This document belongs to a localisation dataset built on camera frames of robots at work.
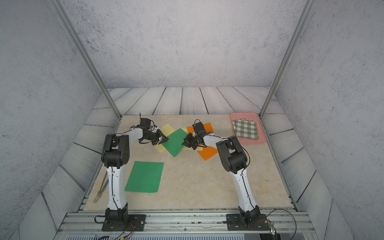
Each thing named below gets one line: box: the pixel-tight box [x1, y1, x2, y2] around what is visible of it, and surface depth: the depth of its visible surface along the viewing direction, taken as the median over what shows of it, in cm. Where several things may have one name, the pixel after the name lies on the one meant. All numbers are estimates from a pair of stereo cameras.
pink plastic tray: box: [229, 112, 267, 144], surface depth 116 cm
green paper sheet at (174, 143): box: [162, 128, 189, 158], surface depth 108 cm
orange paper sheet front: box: [196, 146, 219, 161], surface depth 101 cm
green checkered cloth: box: [232, 118, 259, 140], surface depth 113 cm
